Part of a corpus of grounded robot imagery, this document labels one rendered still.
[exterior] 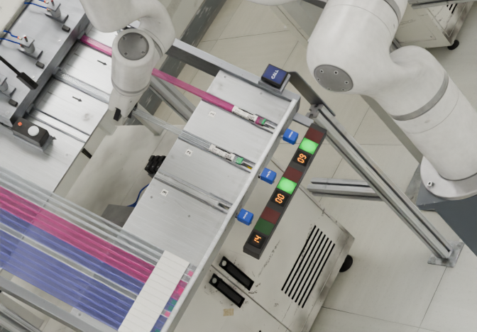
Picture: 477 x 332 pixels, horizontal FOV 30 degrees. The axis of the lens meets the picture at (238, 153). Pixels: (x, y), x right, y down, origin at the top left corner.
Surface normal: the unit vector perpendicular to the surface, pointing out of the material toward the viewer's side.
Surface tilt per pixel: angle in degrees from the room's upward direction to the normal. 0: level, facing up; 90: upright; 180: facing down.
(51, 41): 44
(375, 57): 85
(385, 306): 0
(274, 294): 90
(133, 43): 54
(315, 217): 90
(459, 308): 0
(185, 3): 90
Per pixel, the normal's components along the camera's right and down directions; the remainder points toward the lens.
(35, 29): 0.00, -0.41
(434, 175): -0.62, -0.59
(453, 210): -0.30, 0.79
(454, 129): 0.33, 0.40
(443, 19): 0.63, 0.02
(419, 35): -0.47, 0.81
